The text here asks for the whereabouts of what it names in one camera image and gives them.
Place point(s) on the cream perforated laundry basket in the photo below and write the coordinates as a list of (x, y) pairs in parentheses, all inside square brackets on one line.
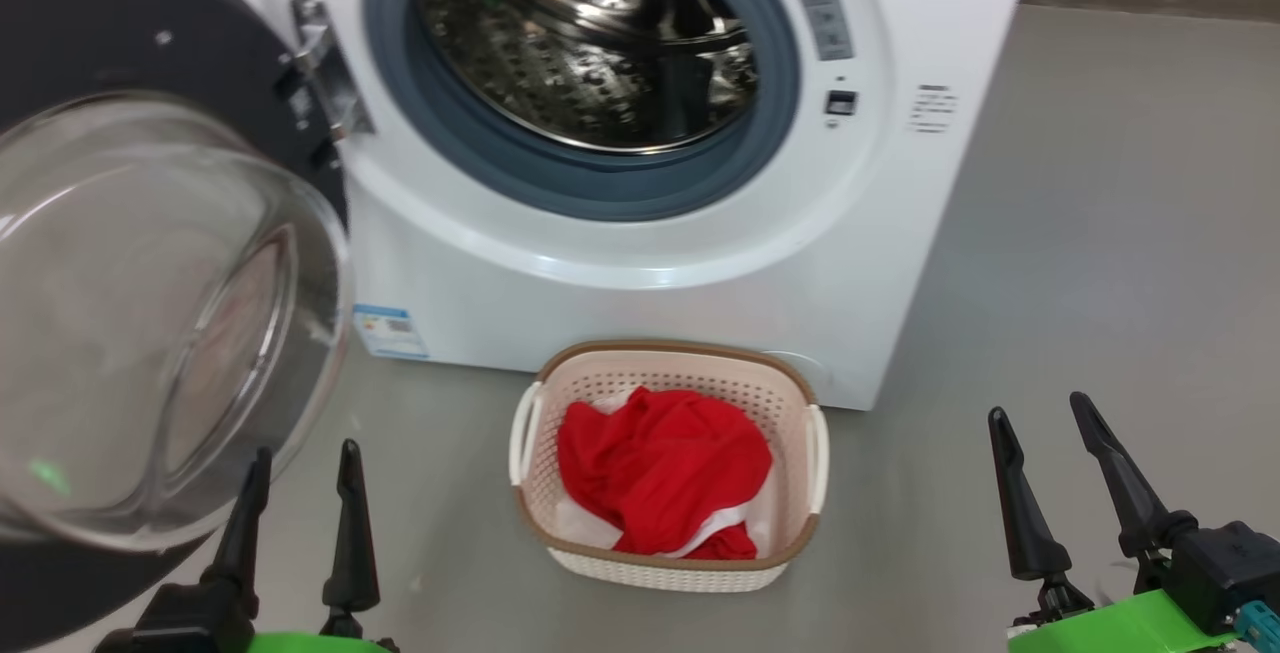
[(690, 363)]

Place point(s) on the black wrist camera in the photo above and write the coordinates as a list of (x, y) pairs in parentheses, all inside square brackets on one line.
[(180, 623), (1225, 573)]

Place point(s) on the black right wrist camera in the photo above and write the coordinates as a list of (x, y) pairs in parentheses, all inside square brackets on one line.
[(1225, 573)]

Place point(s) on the small printed text label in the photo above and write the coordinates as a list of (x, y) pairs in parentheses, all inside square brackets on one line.
[(932, 108)]

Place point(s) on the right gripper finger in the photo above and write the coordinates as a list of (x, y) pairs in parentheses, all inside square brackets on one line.
[(1028, 533), (1130, 508)]

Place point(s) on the metal door hinge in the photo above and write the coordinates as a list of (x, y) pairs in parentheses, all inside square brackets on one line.
[(325, 73)]

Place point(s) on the grey rubber door gasket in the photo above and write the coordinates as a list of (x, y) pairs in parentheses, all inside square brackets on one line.
[(600, 188)]

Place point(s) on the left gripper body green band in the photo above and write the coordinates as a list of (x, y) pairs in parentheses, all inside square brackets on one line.
[(320, 645)]

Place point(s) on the round white filter cover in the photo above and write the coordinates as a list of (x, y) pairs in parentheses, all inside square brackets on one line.
[(800, 373)]

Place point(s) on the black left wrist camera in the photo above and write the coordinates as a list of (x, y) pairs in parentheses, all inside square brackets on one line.
[(180, 623)]

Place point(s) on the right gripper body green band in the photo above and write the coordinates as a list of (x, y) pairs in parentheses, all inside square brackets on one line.
[(1110, 633)]

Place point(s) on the steel washing machine drum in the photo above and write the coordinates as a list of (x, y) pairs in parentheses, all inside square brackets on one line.
[(560, 63)]

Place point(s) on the black door latch slot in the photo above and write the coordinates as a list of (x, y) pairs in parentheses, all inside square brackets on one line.
[(841, 102)]

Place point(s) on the grey warning sticker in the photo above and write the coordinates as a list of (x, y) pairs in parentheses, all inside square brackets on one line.
[(820, 13)]

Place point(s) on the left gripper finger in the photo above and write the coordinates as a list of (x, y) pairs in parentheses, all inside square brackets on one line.
[(245, 543), (352, 553)]

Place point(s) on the white washing machine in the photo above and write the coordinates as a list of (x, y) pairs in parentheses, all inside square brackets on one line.
[(650, 313)]

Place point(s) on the red garment with white stripe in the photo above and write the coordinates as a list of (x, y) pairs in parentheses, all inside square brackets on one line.
[(660, 473)]

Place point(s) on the blue energy label sticker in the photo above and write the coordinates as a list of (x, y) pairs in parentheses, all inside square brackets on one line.
[(390, 333)]

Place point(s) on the black glass washing machine door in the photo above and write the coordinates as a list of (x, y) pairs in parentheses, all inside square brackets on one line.
[(120, 23)]

